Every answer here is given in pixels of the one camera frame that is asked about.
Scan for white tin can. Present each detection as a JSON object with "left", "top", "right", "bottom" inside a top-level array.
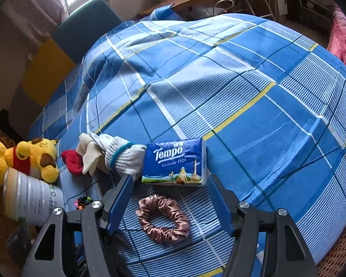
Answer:
[{"left": 3, "top": 167, "right": 65, "bottom": 227}]

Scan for pink quilt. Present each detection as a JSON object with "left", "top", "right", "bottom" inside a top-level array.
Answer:
[{"left": 326, "top": 4, "right": 346, "bottom": 77}]

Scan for white cable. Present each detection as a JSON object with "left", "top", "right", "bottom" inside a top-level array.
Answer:
[{"left": 213, "top": 0, "right": 235, "bottom": 15}]

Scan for pink satin scrunchie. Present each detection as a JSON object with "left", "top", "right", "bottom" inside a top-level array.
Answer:
[{"left": 135, "top": 195, "right": 191, "bottom": 242}]

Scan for colourful hair ties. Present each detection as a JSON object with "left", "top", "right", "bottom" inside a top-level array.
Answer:
[{"left": 73, "top": 196, "right": 93, "bottom": 211}]

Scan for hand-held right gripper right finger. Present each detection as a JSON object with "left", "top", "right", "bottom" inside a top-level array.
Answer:
[{"left": 207, "top": 175, "right": 319, "bottom": 277}]

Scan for pink patterned curtain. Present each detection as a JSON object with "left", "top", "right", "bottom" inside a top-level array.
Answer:
[{"left": 0, "top": 0, "right": 70, "bottom": 32}]

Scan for red fuzzy sock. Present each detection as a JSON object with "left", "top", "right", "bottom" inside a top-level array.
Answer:
[{"left": 61, "top": 149, "right": 84, "bottom": 176}]

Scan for blue plaid bed sheet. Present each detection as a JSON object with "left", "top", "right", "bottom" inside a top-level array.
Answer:
[{"left": 27, "top": 13, "right": 346, "bottom": 277}]

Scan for blue tissue pack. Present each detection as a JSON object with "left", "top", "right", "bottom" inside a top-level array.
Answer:
[{"left": 141, "top": 138, "right": 208, "bottom": 187}]

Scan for woven rattan chair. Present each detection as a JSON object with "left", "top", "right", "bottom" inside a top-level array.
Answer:
[{"left": 317, "top": 216, "right": 346, "bottom": 277}]

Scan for white knit gloves teal band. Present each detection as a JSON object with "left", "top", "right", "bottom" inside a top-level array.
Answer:
[{"left": 104, "top": 136, "right": 147, "bottom": 181}]

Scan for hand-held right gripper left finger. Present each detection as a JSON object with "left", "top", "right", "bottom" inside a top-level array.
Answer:
[{"left": 21, "top": 175, "right": 134, "bottom": 277}]

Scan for blue yellow grey headboard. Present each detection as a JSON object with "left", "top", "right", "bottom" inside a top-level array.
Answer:
[{"left": 9, "top": 0, "right": 122, "bottom": 130}]

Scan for yellow giraffe plush toy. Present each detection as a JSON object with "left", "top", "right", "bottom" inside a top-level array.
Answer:
[{"left": 0, "top": 137, "right": 60, "bottom": 186}]

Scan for beige sock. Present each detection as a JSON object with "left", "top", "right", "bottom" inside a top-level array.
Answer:
[{"left": 77, "top": 133, "right": 111, "bottom": 176}]

